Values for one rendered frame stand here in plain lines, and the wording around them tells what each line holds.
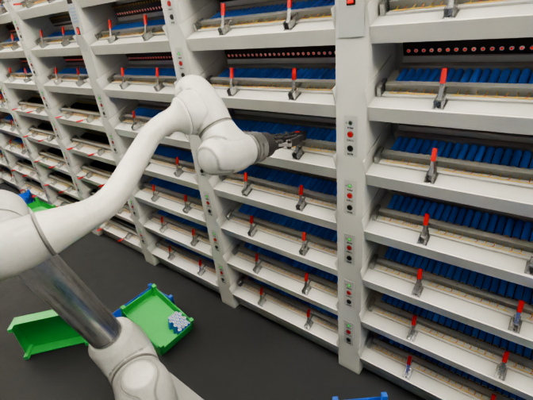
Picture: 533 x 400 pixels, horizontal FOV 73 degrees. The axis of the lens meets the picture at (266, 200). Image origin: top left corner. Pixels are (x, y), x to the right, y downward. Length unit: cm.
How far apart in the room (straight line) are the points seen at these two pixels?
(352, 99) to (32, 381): 180
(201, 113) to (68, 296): 60
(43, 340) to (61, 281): 113
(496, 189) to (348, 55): 51
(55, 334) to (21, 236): 136
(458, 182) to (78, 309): 108
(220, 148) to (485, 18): 64
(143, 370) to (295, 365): 75
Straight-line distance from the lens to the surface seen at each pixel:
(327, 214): 128
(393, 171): 111
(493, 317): 128
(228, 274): 184
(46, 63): 271
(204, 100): 98
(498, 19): 95
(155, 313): 200
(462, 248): 117
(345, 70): 106
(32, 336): 222
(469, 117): 99
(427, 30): 99
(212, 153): 90
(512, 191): 106
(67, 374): 203
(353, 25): 104
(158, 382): 117
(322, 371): 170
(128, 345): 128
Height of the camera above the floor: 135
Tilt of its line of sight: 27 degrees down
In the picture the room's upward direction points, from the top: 6 degrees counter-clockwise
